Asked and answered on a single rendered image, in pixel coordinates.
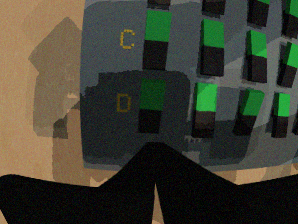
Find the grey switch panel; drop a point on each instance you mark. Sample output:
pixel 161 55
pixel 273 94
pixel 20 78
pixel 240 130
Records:
pixel 217 80

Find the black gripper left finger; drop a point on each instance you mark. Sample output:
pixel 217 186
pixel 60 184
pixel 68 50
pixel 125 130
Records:
pixel 126 198

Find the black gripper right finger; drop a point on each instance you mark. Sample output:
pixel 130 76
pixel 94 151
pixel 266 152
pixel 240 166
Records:
pixel 190 194

